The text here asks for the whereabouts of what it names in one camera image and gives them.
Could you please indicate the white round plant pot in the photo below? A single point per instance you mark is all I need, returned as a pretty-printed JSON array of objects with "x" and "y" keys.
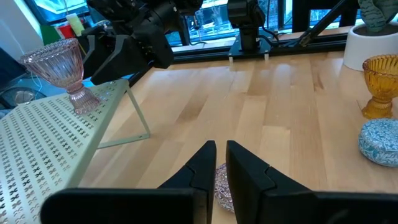
[{"x": 367, "y": 49}]

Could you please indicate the black diagonal strut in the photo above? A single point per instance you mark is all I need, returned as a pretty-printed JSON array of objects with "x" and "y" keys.
[{"x": 323, "y": 21}]

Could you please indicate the amber ribbed glass candle holder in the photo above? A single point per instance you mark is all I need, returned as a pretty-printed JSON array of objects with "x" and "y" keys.
[{"x": 381, "y": 81}]

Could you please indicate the pale green bottle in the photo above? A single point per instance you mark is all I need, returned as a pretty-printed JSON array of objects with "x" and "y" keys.
[{"x": 75, "y": 23}]

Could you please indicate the purple white patterned tin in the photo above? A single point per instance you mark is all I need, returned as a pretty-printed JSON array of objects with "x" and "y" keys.
[{"x": 224, "y": 186}]

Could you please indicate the green perforated metal shelf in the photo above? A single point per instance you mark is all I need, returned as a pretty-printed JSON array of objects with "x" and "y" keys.
[{"x": 40, "y": 140}]

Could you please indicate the window with dark frame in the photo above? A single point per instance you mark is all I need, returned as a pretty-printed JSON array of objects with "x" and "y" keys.
[{"x": 214, "y": 21}]

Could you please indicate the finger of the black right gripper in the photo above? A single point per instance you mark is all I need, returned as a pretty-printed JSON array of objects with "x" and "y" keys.
[
  {"x": 88, "y": 56},
  {"x": 121, "y": 65}
]

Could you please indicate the green potted plant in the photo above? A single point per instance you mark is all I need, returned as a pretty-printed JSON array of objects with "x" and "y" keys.
[{"x": 377, "y": 12}]

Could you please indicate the teal white patterned tin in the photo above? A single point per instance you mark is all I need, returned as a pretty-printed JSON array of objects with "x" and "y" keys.
[{"x": 381, "y": 143}]

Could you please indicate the pink ribbed glass candle holder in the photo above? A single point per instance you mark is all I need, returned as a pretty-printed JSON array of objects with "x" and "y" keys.
[{"x": 59, "y": 65}]

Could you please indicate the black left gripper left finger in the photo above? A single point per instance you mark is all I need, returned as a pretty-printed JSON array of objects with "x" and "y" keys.
[{"x": 140, "y": 205}]

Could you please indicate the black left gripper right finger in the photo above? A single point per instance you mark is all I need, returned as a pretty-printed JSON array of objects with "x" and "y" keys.
[{"x": 295, "y": 208}]

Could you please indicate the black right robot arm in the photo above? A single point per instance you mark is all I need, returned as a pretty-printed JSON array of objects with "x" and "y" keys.
[{"x": 247, "y": 18}]

